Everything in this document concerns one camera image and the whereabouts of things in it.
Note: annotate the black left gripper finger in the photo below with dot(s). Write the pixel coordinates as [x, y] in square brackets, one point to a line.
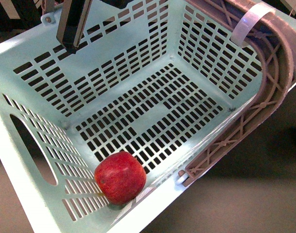
[72, 22]

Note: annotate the light blue plastic basket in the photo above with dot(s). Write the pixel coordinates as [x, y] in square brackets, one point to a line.
[153, 79]

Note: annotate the red apple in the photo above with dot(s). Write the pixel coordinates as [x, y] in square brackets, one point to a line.
[120, 177]

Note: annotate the white zip tie band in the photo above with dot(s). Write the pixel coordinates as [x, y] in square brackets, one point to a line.
[248, 21]

